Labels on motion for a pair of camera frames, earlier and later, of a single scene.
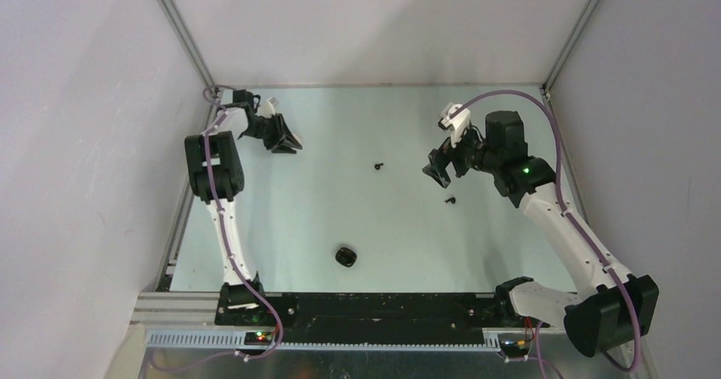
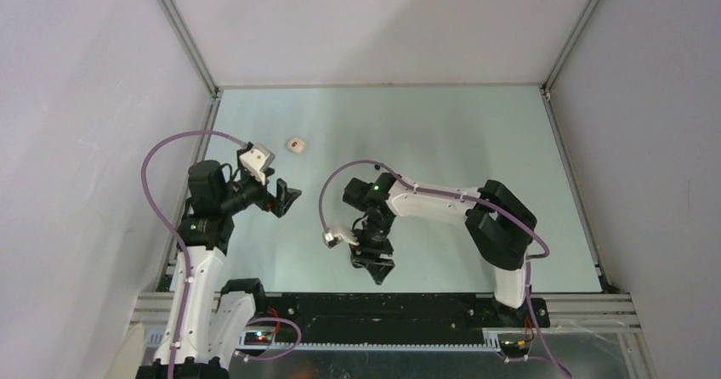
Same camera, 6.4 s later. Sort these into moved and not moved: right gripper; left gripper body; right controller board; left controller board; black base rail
Moved: right gripper; left gripper body
Not moved: right controller board; left controller board; black base rail
